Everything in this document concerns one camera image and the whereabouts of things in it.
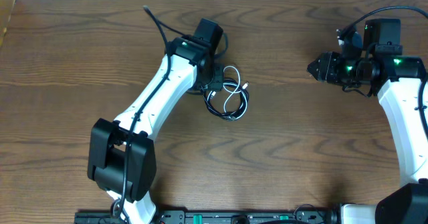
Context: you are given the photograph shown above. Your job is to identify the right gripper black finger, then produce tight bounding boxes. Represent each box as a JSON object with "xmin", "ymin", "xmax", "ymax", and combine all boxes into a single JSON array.
[
  {"xmin": 307, "ymin": 59, "xmax": 319, "ymax": 71},
  {"xmin": 308, "ymin": 68, "xmax": 322, "ymax": 81}
]

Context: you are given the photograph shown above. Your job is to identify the white USB cable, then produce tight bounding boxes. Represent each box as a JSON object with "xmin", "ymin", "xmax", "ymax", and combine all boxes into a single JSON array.
[{"xmin": 206, "ymin": 65, "xmax": 250, "ymax": 120}]

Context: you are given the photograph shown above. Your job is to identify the black USB cable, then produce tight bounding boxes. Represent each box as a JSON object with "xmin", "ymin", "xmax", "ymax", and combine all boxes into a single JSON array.
[{"xmin": 187, "ymin": 78, "xmax": 250, "ymax": 122}]

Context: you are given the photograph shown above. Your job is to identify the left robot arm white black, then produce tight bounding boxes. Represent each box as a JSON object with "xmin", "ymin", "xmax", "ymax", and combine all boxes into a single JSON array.
[{"xmin": 88, "ymin": 19, "xmax": 223, "ymax": 223}]

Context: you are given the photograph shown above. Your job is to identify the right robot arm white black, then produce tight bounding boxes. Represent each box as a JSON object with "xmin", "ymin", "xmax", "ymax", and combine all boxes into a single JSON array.
[{"xmin": 307, "ymin": 19, "xmax": 427, "ymax": 223}]

